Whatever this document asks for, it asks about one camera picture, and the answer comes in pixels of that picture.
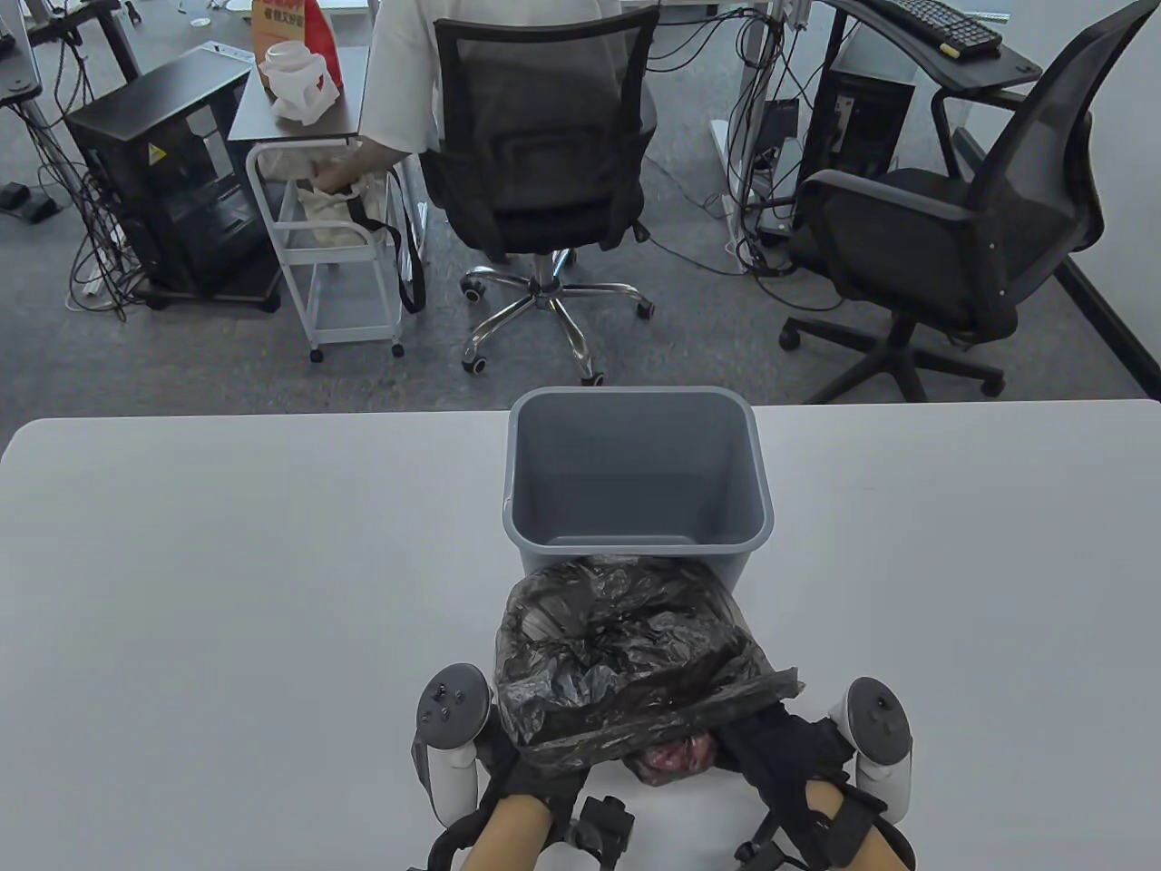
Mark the person's left hand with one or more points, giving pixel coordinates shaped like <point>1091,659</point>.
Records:
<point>535,780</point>

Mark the person's right hand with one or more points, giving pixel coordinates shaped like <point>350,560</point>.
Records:
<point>780,748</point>

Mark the black plastic garbage bag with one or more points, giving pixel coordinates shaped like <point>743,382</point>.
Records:
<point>617,653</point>

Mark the person's left forearm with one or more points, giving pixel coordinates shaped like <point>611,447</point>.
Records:
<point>508,839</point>

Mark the person's right forearm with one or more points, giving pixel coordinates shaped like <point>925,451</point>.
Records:
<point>839,830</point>

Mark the white controller on right wrist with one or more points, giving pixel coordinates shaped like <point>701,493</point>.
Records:
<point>875,726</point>

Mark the white controller on wrist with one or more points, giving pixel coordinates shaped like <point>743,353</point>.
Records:
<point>451,726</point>
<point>875,726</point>

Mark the white controller on left wrist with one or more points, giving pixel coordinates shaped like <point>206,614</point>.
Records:
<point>451,726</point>

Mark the red crumpled wrapper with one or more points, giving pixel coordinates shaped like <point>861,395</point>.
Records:
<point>673,758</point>

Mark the grey plastic waste bin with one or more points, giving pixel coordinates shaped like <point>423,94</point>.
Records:
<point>635,472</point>

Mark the white rolling cart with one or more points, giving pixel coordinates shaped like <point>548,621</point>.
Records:
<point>345,299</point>

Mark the black padded office chair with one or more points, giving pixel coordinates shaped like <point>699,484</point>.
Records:
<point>952,227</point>

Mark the white power strip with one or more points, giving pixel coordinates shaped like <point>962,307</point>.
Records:
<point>721,154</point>

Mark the cream tote bag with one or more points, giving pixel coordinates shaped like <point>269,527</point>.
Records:
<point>326,213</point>

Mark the black plain computer tower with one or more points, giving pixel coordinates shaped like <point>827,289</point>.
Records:
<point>857,122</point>

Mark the black mesh office chair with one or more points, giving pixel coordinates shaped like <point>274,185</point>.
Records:
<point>544,136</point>

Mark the black glass computer tower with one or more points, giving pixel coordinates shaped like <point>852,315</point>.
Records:
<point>172,181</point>

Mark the black curved desk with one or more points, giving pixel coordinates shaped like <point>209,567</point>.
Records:
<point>993,77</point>

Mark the brown small table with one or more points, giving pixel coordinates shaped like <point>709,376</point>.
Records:
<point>263,122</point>

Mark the white plastic bag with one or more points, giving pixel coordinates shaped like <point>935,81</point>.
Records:
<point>295,82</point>

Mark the black keyboard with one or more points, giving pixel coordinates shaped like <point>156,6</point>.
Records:
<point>939,23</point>

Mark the black foot pedals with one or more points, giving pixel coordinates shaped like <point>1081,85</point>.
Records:
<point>27,201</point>

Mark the red paper bag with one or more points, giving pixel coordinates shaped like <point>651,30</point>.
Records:
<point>313,23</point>

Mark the black desk with metal legs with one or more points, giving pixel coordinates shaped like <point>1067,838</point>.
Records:
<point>82,14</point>

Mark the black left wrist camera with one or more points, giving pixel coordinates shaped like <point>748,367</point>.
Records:
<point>603,827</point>

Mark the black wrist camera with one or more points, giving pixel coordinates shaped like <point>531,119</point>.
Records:
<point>762,853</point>
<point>603,827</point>

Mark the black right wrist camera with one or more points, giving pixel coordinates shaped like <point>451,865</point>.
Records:
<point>762,853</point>

